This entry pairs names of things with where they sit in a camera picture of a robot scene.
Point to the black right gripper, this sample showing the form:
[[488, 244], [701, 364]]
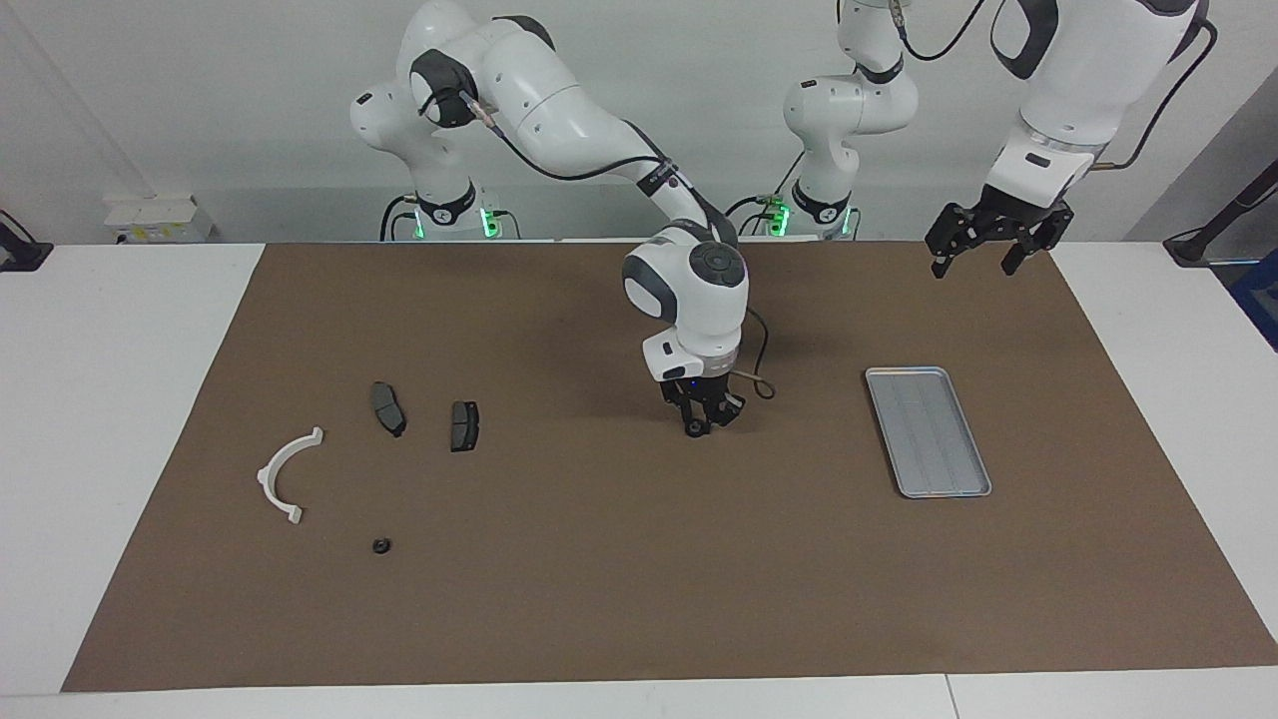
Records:
[[704, 391]]

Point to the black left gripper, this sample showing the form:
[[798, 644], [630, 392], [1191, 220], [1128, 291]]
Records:
[[998, 215]]

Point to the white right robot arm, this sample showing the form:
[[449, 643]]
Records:
[[559, 100]]

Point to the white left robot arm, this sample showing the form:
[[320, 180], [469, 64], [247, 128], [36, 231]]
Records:
[[1088, 90]]

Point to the silver metal tray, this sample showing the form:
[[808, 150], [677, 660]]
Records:
[[929, 429]]

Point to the brown paper table mat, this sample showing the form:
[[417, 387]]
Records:
[[639, 599]]

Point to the short grey brake pad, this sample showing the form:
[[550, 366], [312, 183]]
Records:
[[464, 426]]

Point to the black stand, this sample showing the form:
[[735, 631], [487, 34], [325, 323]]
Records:
[[1218, 225]]

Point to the blue box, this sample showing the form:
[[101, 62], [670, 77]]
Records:
[[1260, 300]]

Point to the long grey brake pad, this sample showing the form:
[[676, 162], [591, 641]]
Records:
[[387, 407]]

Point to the white power strip box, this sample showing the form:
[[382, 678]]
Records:
[[160, 220]]

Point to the white curved plastic bracket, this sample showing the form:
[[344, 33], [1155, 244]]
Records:
[[267, 481]]

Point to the black clamp mount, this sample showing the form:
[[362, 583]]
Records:
[[20, 255]]

